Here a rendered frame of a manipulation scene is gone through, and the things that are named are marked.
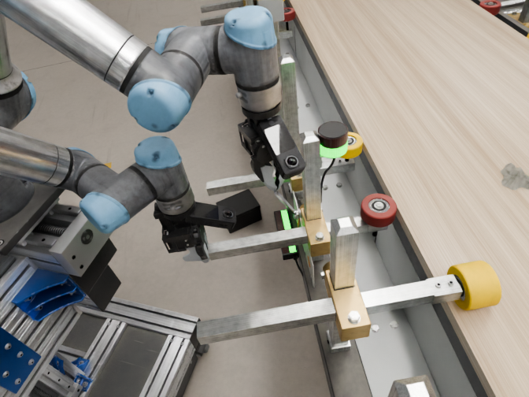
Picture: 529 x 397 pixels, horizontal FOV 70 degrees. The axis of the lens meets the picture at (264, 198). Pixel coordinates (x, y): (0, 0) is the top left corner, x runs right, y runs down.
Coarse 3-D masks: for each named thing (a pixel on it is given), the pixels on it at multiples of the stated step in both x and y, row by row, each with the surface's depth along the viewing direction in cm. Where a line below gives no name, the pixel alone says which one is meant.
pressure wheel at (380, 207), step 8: (368, 200) 89; (376, 200) 89; (384, 200) 88; (392, 200) 88; (368, 208) 87; (376, 208) 87; (384, 208) 87; (392, 208) 86; (368, 216) 86; (376, 216) 85; (384, 216) 85; (392, 216) 85; (368, 224) 88; (376, 224) 86; (384, 224) 86; (376, 232) 94
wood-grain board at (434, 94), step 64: (320, 0) 180; (384, 0) 171; (448, 0) 162; (320, 64) 140; (384, 64) 132; (448, 64) 127; (512, 64) 122; (384, 128) 107; (448, 128) 104; (512, 128) 101; (384, 192) 94; (448, 192) 88; (512, 192) 86; (448, 256) 77; (512, 256) 75; (512, 320) 66; (512, 384) 59
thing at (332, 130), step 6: (324, 126) 76; (330, 126) 76; (336, 126) 76; (342, 126) 75; (324, 132) 75; (330, 132) 74; (336, 132) 74; (342, 132) 74; (330, 138) 74; (330, 168) 82; (324, 174) 84
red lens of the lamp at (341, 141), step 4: (344, 124) 76; (320, 136) 74; (344, 136) 74; (320, 140) 75; (324, 140) 74; (328, 140) 74; (332, 140) 73; (336, 140) 73; (340, 140) 74; (344, 140) 74; (320, 144) 76; (324, 144) 75; (328, 144) 74; (332, 144) 74; (336, 144) 74; (340, 144) 74; (344, 144) 75
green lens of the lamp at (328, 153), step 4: (320, 148) 77; (324, 148) 76; (340, 148) 75; (344, 148) 76; (320, 152) 77; (324, 152) 76; (328, 152) 76; (332, 152) 76; (336, 152) 76; (340, 152) 76; (344, 152) 77; (324, 156) 77; (328, 156) 76; (332, 156) 76; (336, 156) 76; (340, 156) 77
